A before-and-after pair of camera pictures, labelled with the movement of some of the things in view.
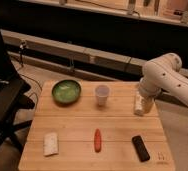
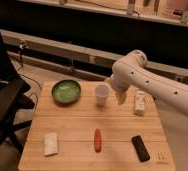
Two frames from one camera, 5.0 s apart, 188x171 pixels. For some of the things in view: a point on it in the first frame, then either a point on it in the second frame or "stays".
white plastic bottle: [138, 103] stays
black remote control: [141, 148] stays
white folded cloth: [50, 144] stays
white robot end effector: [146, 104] → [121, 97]
